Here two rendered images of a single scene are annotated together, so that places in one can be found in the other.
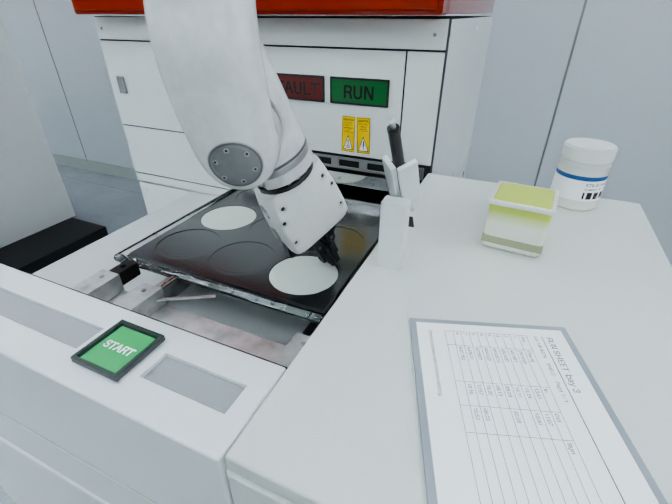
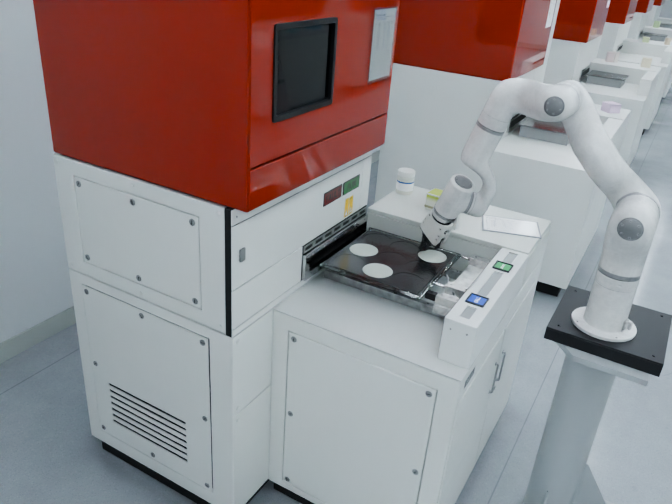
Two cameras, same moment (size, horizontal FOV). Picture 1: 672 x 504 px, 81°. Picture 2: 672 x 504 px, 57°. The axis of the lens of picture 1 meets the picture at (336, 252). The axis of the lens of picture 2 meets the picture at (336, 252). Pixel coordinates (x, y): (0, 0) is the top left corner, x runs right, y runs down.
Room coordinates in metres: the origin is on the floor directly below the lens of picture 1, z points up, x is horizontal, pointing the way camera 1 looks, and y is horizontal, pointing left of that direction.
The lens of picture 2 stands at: (0.69, 2.03, 1.87)
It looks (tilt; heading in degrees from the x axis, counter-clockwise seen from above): 27 degrees down; 274
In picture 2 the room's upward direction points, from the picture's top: 4 degrees clockwise
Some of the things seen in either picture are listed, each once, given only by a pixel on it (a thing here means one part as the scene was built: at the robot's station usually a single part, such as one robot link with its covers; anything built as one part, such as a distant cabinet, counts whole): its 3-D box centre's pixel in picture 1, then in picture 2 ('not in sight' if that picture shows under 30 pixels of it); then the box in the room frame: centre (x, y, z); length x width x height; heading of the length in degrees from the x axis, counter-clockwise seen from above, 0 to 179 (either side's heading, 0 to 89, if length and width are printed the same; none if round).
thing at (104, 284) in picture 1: (89, 293); (449, 301); (0.44, 0.34, 0.89); 0.08 x 0.03 x 0.03; 156
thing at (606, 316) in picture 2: not in sight; (610, 299); (-0.05, 0.32, 0.95); 0.19 x 0.19 x 0.18
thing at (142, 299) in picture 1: (131, 309); (458, 290); (0.40, 0.27, 0.89); 0.08 x 0.03 x 0.03; 156
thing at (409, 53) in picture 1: (251, 121); (308, 228); (0.90, 0.19, 1.02); 0.82 x 0.03 x 0.40; 66
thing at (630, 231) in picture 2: not in sight; (628, 238); (-0.03, 0.35, 1.17); 0.19 x 0.12 x 0.24; 65
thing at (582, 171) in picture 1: (580, 174); (405, 181); (0.59, -0.38, 1.01); 0.07 x 0.07 x 0.10
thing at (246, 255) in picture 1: (278, 229); (391, 259); (0.62, 0.10, 0.90); 0.34 x 0.34 x 0.01; 66
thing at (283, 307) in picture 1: (210, 285); (440, 275); (0.45, 0.18, 0.90); 0.38 x 0.01 x 0.01; 66
